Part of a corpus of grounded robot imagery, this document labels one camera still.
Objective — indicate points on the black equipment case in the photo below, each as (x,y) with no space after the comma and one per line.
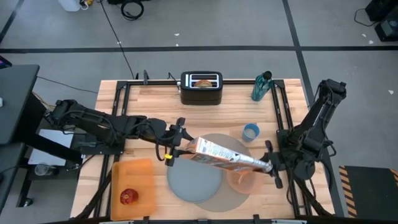
(385,21)

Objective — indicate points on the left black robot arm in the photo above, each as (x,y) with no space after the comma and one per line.
(93,123)

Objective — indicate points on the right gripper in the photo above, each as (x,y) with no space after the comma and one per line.
(277,162)

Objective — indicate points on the black yellow hazard mat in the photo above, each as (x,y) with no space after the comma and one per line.
(370,189)

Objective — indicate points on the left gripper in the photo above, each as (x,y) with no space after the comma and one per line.
(174,140)

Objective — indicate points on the white trash bin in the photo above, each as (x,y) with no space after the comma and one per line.
(69,4)

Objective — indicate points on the teal water bottle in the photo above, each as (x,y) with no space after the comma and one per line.
(260,88)

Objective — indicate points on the grey round plate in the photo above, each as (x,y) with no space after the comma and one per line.
(192,182)

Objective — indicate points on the blue cup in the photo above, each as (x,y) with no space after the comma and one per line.
(250,133)

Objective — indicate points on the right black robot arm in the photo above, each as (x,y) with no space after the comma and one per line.
(314,124)

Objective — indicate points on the translucent orange tray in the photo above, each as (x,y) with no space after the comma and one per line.
(133,177)

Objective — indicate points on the translucent orange plastic bowl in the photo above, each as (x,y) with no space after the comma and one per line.
(247,186)

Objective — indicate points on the red apple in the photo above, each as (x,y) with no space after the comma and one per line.
(129,196)

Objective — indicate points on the toasted bagel half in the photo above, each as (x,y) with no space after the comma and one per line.
(203,83)

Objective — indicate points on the black toaster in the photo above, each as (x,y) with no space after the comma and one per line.
(201,95)

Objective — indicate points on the round grey woven placemat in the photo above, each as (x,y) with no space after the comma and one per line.
(224,200)

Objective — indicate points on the white board sheet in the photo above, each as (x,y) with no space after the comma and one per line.
(46,146)

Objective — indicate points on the black aluminium table frame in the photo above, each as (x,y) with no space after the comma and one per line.
(124,93)

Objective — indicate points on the clear drinking glass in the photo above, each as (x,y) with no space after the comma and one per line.
(43,169)

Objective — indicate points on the black desk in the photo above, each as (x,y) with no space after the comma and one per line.
(17,102)

